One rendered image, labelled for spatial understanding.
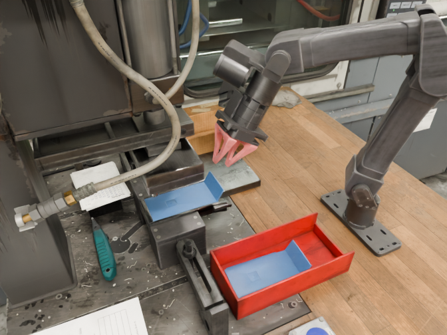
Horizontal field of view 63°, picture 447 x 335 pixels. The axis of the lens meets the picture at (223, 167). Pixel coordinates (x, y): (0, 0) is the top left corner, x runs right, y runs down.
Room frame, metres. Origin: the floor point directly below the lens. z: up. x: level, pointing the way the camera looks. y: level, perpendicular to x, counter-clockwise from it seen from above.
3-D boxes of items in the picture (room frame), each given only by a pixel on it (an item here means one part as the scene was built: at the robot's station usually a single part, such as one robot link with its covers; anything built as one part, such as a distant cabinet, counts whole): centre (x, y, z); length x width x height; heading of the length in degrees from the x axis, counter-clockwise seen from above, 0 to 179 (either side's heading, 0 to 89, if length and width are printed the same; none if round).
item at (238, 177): (0.76, 0.01, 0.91); 0.17 x 0.16 x 0.02; 25
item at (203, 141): (0.91, 0.06, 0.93); 0.25 x 0.13 x 0.08; 115
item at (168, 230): (0.56, 0.12, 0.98); 0.20 x 0.10 x 0.01; 25
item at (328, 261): (0.45, -0.11, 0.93); 0.25 x 0.12 x 0.06; 115
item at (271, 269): (0.44, -0.09, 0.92); 0.15 x 0.07 x 0.03; 111
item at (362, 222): (0.59, -0.31, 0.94); 0.20 x 0.07 x 0.08; 25
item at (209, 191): (0.57, 0.08, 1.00); 0.15 x 0.07 x 0.03; 115
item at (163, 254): (0.56, 0.12, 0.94); 0.20 x 0.10 x 0.07; 25
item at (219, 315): (0.34, 0.02, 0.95); 0.06 x 0.03 x 0.09; 25
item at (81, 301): (0.55, 0.21, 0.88); 0.65 x 0.50 x 0.03; 25
